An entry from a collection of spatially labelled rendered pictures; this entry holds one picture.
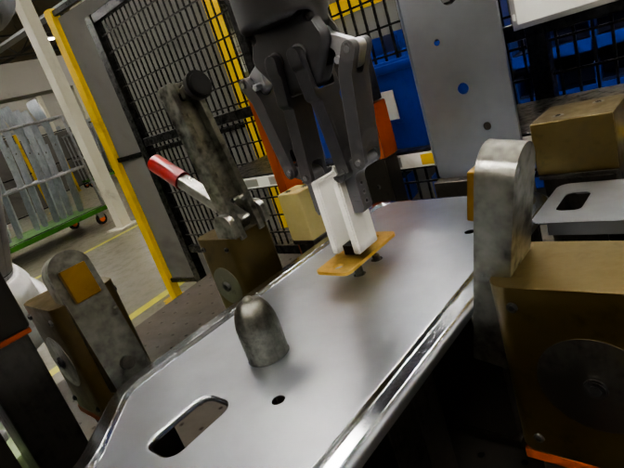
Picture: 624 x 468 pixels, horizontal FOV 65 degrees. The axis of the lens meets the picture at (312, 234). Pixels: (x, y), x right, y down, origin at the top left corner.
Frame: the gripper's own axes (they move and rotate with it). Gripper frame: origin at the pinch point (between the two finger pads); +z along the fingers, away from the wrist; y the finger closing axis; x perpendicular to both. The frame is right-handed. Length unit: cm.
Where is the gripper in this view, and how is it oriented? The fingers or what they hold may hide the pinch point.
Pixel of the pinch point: (344, 212)
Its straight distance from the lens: 43.9
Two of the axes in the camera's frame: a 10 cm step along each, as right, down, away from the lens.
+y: 7.3, -0.2, -6.8
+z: 3.0, 9.0, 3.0
